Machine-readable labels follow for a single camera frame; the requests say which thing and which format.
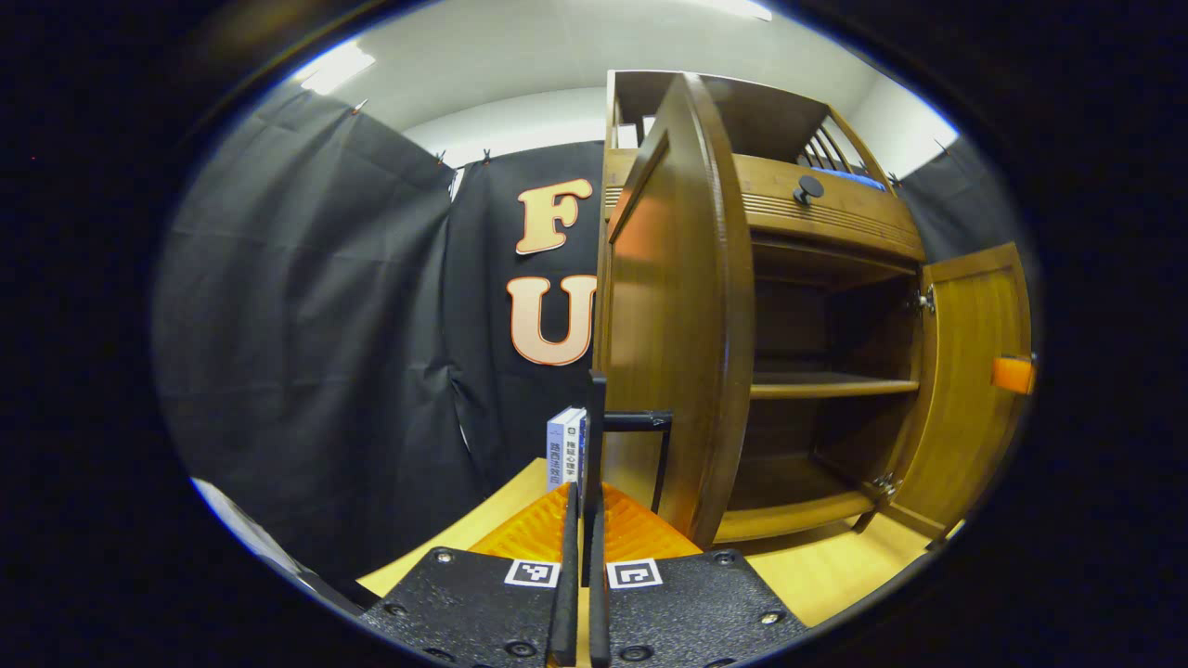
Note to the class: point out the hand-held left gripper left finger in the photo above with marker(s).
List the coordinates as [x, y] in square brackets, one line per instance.
[564, 594]

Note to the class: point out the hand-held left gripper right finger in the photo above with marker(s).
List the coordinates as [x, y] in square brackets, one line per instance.
[599, 603]

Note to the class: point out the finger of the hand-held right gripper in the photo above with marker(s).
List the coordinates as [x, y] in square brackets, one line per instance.
[1012, 375]

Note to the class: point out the wooden shoe cabinet door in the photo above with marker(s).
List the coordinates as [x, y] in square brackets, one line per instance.
[668, 325]
[970, 371]

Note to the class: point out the wooden double-door shoe cabinet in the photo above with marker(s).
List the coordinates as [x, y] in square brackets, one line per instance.
[835, 385]

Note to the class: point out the light blue cover book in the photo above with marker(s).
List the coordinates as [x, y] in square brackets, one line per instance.
[557, 450]

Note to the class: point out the white spine book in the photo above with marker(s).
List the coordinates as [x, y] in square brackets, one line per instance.
[574, 445]

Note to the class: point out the dark blue spine book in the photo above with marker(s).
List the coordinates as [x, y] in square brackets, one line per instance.
[584, 445]

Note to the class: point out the ribbed wooden drawer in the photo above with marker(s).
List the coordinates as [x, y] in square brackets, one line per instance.
[835, 209]

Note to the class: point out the blue folded cloth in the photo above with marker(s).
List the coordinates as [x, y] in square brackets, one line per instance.
[854, 176]

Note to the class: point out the black round drawer knob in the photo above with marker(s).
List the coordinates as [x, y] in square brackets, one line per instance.
[809, 188]

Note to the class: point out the black backdrop cloth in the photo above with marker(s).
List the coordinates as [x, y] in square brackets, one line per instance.
[306, 325]

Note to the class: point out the small ceiling light panel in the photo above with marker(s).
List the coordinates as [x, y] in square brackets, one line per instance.
[336, 68]

